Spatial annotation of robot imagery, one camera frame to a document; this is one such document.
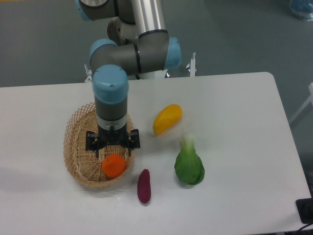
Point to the black device at table edge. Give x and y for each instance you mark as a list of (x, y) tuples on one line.
[(305, 210)]

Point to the green bok choy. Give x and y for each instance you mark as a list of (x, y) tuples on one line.
[(188, 165)]

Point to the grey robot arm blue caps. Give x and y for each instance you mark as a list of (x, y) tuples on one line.
[(112, 62)]

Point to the yellow mango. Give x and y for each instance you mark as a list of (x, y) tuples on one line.
[(167, 118)]

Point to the purple sweet potato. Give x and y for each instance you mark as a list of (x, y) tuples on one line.
[(144, 187)]

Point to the woven wicker basket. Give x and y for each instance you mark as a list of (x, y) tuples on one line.
[(83, 165)]

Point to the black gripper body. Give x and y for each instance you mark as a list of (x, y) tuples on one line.
[(112, 136)]

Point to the orange fruit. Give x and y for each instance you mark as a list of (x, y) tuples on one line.
[(113, 165)]

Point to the blue plastic bag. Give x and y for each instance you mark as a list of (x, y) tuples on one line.
[(303, 9)]

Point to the white frame at right edge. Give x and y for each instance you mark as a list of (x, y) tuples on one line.
[(303, 110)]

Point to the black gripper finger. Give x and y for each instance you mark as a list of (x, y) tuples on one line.
[(131, 141), (94, 143)]

